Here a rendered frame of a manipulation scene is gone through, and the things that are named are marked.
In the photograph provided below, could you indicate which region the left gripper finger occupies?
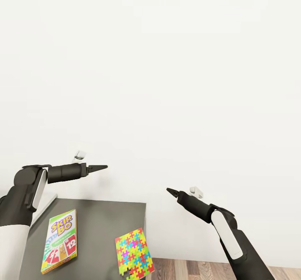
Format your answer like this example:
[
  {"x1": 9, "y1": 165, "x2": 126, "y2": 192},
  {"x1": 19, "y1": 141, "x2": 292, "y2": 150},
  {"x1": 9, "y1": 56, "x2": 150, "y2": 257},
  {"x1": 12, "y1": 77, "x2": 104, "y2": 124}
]
[{"x1": 87, "y1": 165, "x2": 107, "y2": 175}]

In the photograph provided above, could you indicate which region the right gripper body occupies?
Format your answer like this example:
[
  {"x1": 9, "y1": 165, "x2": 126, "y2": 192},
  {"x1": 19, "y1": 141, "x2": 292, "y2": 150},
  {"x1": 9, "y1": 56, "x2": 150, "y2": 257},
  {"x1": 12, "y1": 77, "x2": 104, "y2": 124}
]
[{"x1": 177, "y1": 191, "x2": 203, "y2": 217}]

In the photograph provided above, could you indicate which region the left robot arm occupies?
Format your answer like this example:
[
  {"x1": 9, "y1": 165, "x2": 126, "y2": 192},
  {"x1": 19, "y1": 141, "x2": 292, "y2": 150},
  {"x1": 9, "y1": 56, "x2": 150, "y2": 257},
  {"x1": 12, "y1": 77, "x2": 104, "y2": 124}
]
[{"x1": 0, "y1": 150, "x2": 107, "y2": 280}]

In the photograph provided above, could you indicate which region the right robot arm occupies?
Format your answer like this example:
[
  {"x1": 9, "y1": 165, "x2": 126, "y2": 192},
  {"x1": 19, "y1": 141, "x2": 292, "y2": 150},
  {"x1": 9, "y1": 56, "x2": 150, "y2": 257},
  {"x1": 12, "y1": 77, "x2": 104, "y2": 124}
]
[{"x1": 166, "y1": 186, "x2": 275, "y2": 280}]

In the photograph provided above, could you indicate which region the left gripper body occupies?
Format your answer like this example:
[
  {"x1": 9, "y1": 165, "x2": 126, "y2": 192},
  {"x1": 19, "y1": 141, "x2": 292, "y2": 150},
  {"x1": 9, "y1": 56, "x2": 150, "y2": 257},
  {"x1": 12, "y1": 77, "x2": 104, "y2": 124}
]
[{"x1": 61, "y1": 163, "x2": 87, "y2": 182}]

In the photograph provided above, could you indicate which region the board game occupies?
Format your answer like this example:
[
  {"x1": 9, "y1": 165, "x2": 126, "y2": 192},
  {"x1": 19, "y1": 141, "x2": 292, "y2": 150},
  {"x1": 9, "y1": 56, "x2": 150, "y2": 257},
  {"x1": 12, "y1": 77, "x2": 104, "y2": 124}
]
[{"x1": 41, "y1": 209, "x2": 77, "y2": 274}]

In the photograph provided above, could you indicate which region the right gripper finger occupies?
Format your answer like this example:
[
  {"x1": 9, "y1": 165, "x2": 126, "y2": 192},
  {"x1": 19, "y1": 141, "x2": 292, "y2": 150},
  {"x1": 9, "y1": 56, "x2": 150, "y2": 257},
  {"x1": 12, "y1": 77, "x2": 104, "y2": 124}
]
[{"x1": 166, "y1": 188, "x2": 181, "y2": 198}]

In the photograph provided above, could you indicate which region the jigsaw puzzle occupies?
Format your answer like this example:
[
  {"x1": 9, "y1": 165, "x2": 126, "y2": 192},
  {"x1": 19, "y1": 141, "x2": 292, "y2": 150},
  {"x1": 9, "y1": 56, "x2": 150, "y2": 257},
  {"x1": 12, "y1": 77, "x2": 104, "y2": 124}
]
[{"x1": 115, "y1": 228, "x2": 155, "y2": 280}]

